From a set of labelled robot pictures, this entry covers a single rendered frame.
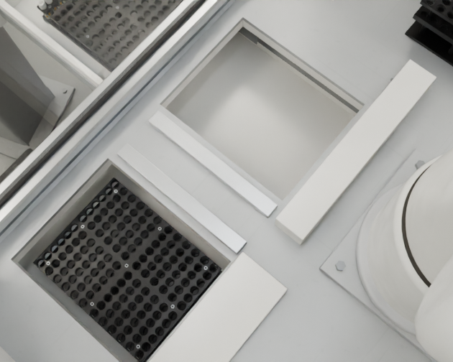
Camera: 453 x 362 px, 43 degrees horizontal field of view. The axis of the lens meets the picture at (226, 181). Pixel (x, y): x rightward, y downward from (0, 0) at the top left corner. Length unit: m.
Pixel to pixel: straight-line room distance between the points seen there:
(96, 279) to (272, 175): 0.33
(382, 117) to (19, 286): 0.57
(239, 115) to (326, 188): 0.27
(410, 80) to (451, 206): 0.39
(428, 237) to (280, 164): 0.44
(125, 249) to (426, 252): 0.46
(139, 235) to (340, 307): 0.31
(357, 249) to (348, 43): 0.34
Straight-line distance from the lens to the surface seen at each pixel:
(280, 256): 0.81
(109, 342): 0.93
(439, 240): 0.57
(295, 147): 0.99
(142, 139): 0.87
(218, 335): 0.79
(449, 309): 0.28
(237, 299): 0.79
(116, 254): 0.88
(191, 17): 0.91
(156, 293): 0.86
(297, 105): 1.02
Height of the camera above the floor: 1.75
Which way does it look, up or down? 72 degrees down
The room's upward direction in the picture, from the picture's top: 5 degrees counter-clockwise
